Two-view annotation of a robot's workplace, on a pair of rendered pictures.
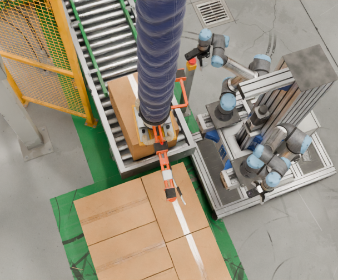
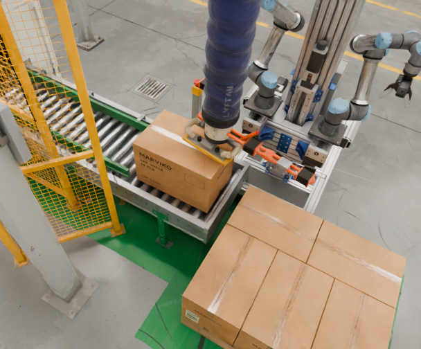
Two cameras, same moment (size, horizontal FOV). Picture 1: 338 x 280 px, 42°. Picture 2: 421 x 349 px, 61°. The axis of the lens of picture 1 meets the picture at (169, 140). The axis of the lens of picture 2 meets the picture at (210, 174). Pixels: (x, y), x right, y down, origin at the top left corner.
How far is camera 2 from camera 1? 184 cm
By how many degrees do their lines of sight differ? 25
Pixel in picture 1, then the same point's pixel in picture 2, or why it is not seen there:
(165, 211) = (278, 235)
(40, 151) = (84, 295)
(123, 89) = (154, 139)
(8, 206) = not seen: outside the picture
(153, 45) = not seen: outside the picture
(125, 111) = (174, 156)
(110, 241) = (257, 304)
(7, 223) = not seen: outside the picture
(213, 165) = (264, 185)
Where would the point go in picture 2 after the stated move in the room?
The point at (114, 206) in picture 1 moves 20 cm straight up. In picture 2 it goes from (229, 267) to (233, 253)
